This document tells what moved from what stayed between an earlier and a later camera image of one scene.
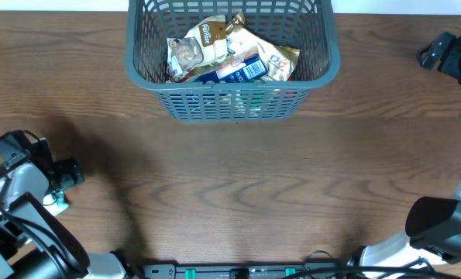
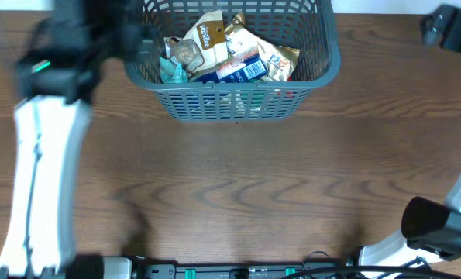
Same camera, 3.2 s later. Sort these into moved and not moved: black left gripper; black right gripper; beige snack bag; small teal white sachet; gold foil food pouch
Moved: black right gripper; small teal white sachet; black left gripper
Not moved: beige snack bag; gold foil food pouch
